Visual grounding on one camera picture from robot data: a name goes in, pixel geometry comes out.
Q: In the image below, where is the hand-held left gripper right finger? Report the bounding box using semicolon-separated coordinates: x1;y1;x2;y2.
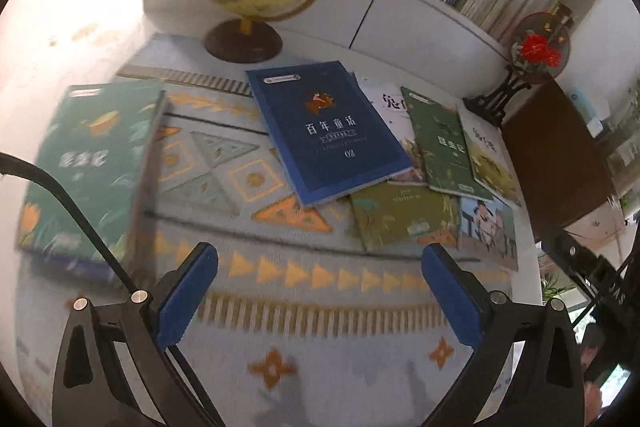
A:
421;243;586;427

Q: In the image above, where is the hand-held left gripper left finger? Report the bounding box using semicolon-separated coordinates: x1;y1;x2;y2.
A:
51;242;226;427

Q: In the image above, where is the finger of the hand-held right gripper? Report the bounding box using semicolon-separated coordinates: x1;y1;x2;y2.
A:
539;229;608;308

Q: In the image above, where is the light blue book with two men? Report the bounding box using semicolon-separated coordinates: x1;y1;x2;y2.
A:
457;196;520;273

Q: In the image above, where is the olive green book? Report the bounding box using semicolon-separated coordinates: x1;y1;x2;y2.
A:
349;181;462;253

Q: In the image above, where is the white book with grass picture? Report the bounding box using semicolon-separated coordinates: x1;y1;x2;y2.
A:
457;107;521;208
357;74;426;185

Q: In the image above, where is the green book with beetle picture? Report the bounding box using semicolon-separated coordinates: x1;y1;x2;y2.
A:
400;86;495;202

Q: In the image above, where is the green book with caterpillar picture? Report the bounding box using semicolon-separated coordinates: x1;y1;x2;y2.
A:
15;82;168;288

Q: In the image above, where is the blue book with fox picture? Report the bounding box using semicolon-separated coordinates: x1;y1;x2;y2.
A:
245;61;413;208

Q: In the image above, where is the small potted green plant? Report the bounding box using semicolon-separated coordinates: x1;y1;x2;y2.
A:
542;257;576;313

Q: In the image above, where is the brown wooden cabinet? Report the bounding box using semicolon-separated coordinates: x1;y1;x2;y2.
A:
500;79;640;258

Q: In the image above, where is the patterned blue and orange mat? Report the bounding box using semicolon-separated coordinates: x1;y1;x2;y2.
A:
15;32;521;427

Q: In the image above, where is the pale blue tissue box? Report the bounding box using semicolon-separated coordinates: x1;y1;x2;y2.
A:
567;89;608;138

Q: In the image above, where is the round embroidered fan on stand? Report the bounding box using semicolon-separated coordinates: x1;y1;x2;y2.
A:
462;11;573;128

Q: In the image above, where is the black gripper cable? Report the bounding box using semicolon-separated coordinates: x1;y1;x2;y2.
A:
0;151;228;427

